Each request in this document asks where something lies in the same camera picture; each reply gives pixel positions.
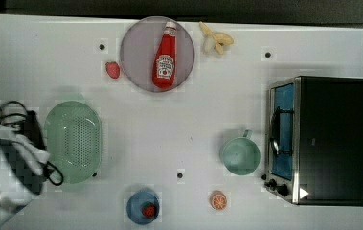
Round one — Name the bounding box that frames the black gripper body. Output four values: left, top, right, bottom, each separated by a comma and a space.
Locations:
23, 110, 46, 150

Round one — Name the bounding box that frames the green plastic strainer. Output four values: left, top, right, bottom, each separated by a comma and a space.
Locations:
44, 101, 102, 184

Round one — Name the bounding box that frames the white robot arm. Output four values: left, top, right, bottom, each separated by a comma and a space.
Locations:
0, 125, 50, 226

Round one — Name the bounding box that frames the red strawberry beside plate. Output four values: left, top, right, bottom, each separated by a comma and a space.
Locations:
105, 62, 121, 79

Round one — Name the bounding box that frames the blue bowl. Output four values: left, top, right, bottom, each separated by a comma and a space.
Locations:
126, 189, 160, 225

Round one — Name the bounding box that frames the grey round plate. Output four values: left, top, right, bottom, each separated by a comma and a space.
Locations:
120, 16, 194, 92

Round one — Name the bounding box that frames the red strawberry in bowl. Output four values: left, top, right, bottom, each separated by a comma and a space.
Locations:
142, 205, 156, 218

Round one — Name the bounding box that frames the red ketchup bottle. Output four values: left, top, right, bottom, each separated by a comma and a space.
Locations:
152, 21, 177, 89

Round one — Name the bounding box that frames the orange slice toy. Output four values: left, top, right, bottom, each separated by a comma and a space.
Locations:
210, 191, 227, 210

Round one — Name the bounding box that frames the peeled toy banana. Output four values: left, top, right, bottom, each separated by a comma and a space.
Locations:
199, 22, 234, 55

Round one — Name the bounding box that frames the green mug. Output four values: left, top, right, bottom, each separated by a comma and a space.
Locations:
221, 129, 261, 175

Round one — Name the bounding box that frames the black toaster oven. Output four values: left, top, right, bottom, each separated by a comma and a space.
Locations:
262, 76, 363, 207

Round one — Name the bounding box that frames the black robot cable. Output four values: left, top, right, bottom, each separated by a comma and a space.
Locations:
0, 101, 64, 187

